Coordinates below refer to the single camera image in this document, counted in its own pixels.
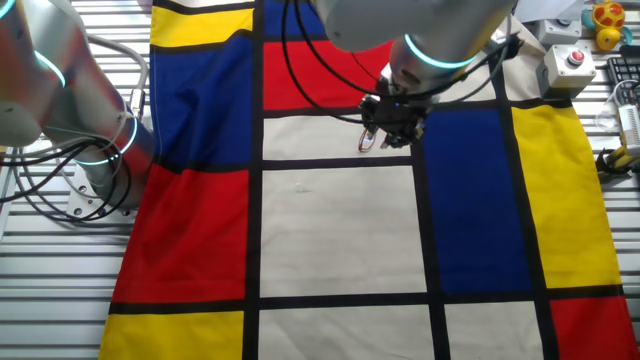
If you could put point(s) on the small silver ribbed camera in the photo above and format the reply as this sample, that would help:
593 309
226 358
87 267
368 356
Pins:
630 127

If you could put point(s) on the black keyboard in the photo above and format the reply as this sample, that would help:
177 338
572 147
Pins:
625 75

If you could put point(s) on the grey emergency stop box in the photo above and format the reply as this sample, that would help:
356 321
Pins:
565 72

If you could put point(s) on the grey switch box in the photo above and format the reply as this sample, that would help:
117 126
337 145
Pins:
557 32

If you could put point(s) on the small clear plastic piece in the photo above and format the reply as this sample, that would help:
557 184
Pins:
300 188

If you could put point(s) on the yellow turtle toy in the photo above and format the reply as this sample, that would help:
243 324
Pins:
607 20

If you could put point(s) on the brown thin-framed glasses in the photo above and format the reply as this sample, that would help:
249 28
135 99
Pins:
366 142

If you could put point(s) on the yellow black clamp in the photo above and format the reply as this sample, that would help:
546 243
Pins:
620 160

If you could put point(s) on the colour block tablecloth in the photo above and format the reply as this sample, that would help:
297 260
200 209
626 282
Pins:
340 235

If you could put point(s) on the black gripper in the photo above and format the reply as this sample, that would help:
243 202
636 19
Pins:
392 112

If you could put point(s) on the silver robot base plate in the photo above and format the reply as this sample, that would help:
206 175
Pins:
75 200

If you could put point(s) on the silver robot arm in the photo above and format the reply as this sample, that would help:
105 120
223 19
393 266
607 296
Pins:
60 100

